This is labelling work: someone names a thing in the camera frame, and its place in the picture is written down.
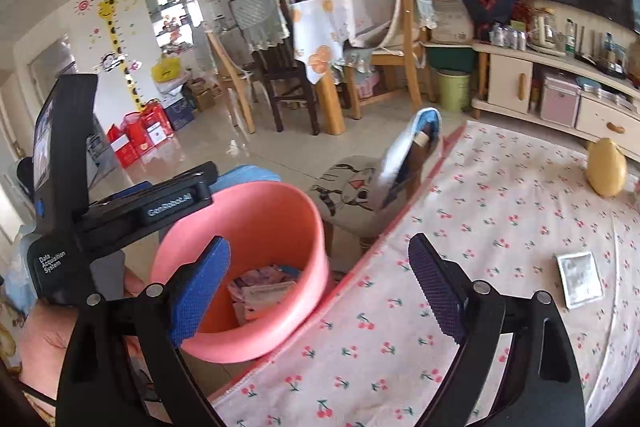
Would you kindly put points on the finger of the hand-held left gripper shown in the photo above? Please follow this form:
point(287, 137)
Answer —
point(200, 174)

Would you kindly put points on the brown cardboard box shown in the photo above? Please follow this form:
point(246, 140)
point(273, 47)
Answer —
point(200, 94)

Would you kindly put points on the orange print tablecloth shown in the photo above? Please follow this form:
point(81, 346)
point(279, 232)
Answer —
point(320, 32)

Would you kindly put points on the yellow pear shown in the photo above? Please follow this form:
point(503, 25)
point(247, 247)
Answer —
point(607, 169)

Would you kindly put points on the green waste bin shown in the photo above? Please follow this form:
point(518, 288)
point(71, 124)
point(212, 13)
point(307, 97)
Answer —
point(452, 92)

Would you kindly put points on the wooden dining table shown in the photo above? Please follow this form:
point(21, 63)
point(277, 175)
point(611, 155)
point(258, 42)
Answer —
point(330, 107)

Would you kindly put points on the pile of wrappers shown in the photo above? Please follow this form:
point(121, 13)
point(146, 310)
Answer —
point(265, 294)

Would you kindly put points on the light wooden chair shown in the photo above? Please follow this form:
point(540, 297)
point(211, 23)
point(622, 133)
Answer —
point(407, 37)
point(235, 77)

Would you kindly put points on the person's left hand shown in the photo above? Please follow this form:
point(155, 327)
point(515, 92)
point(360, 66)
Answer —
point(47, 337)

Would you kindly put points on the small cat print chair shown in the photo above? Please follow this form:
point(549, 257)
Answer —
point(350, 192)

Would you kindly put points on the pink plastic bucket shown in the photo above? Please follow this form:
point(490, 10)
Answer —
point(260, 217)

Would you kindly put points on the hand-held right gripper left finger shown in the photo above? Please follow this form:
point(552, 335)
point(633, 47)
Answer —
point(195, 292)

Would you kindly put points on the small blue cap bottle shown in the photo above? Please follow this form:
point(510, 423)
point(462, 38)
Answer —
point(608, 47)

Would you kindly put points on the pink storage box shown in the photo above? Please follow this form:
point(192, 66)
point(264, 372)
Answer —
point(560, 102)

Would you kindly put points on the red gift box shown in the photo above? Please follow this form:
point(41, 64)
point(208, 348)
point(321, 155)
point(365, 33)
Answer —
point(155, 132)
point(125, 152)

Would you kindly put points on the giraffe height chart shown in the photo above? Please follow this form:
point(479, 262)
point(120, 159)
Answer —
point(117, 42)

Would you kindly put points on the white sack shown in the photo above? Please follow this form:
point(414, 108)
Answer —
point(452, 19)

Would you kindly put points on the silver foil packet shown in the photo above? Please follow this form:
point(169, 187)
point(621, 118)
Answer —
point(580, 279)

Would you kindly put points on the cherry print tablecloth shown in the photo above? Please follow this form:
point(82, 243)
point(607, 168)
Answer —
point(450, 307)

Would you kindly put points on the cream television cabinet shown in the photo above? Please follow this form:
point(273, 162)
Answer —
point(505, 77)

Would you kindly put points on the row of small glass jars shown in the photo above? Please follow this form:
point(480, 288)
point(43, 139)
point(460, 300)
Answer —
point(507, 37)

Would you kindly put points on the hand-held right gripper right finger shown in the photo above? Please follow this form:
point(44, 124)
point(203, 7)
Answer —
point(440, 287)

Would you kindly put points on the yellow bag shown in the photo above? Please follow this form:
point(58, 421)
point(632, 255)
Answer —
point(167, 69)

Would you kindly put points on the grey green lace chair cover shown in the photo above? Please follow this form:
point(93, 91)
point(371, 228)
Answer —
point(260, 17)

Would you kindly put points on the blue fabric item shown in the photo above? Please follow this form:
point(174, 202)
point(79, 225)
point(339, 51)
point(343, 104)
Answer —
point(245, 176)

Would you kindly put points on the green label water bottle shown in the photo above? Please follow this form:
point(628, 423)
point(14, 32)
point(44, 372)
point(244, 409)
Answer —
point(571, 39)

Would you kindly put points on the dark green storage box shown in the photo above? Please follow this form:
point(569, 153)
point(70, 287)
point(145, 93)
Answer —
point(450, 57)

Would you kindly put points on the dark wooden chair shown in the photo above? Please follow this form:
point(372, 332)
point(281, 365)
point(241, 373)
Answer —
point(295, 72)

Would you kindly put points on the blue cardboard box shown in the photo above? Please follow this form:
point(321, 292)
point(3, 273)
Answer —
point(180, 114)

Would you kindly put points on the glass kettle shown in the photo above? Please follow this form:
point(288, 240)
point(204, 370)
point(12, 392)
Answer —
point(545, 32)

